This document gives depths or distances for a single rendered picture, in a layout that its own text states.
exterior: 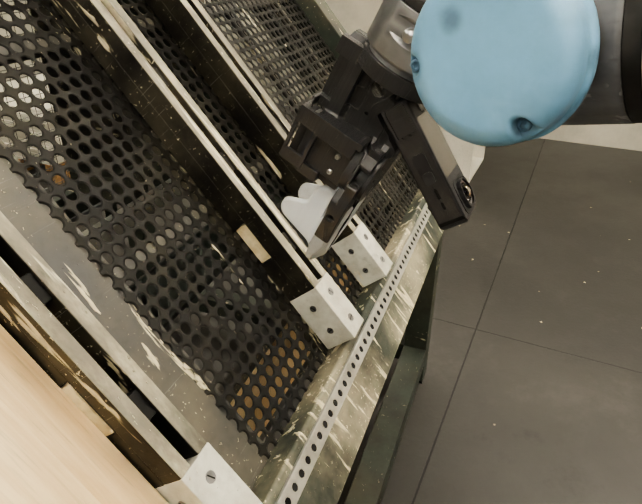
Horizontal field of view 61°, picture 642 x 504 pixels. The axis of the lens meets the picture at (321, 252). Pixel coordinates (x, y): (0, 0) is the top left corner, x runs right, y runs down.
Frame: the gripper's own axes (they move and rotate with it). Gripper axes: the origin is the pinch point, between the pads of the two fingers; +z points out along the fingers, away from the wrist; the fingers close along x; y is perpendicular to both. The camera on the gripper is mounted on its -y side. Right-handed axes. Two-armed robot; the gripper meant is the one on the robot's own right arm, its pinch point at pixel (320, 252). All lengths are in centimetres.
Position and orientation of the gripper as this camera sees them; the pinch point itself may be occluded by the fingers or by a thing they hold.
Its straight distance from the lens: 54.2
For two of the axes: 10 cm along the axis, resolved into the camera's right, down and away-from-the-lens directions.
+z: -4.1, 6.7, 6.1
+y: -8.0, -5.9, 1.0
